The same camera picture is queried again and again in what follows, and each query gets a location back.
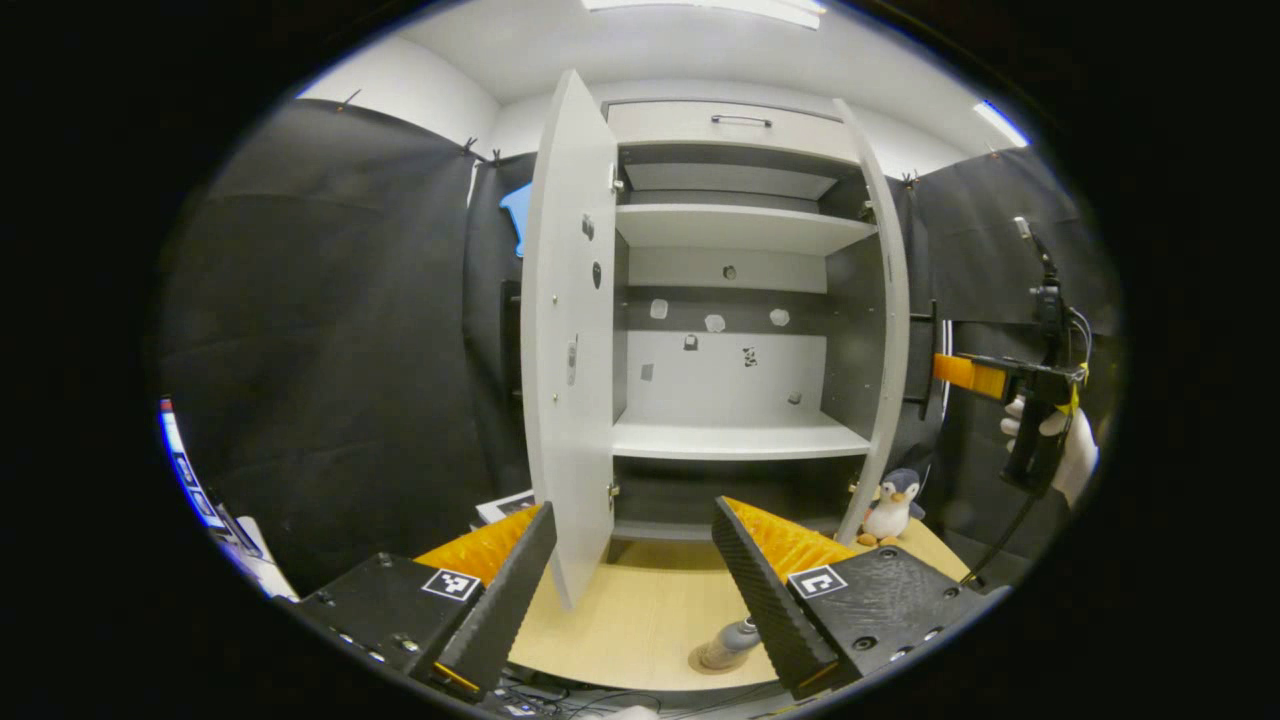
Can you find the white cabinet door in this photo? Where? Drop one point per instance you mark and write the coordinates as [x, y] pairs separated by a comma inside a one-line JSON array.
[[885, 330], [565, 350]]

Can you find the penguin plush toy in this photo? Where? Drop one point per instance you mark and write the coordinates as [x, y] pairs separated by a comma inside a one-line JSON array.
[[888, 510]]

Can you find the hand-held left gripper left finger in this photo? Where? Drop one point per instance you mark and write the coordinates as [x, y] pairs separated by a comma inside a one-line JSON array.
[[500, 610]]

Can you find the white printed card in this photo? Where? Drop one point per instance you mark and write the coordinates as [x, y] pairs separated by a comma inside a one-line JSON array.
[[505, 507]]

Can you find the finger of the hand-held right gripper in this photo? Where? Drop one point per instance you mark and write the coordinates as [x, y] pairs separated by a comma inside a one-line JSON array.
[[975, 375]]

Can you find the long ceiling light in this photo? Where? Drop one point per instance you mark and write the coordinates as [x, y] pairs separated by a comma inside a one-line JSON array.
[[710, 8]]

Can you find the small ceiling light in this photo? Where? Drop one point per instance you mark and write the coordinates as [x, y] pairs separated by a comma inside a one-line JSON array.
[[1002, 122]]

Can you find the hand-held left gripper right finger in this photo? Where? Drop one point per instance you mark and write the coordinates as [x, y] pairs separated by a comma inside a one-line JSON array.
[[765, 600]]

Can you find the white and grey cabinet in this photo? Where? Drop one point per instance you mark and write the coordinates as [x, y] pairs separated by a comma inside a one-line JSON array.
[[735, 438]]

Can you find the white blue-edged object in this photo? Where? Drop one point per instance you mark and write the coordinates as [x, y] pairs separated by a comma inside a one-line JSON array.
[[215, 510]]

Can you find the silver bottle with pink label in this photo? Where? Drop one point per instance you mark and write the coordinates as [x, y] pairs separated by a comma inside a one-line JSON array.
[[730, 640]]

